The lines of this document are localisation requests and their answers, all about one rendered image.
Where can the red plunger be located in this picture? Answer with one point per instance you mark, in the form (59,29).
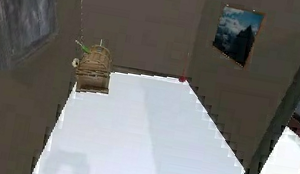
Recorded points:
(182,78)

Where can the brown wicker basket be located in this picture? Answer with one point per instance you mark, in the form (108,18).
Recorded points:
(94,69)

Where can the green stick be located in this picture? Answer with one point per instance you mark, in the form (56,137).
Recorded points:
(83,47)

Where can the white paper roll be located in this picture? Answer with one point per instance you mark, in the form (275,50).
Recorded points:
(75,62)

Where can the blue mountain framed picture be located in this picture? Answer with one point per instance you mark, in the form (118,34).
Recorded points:
(237,33)

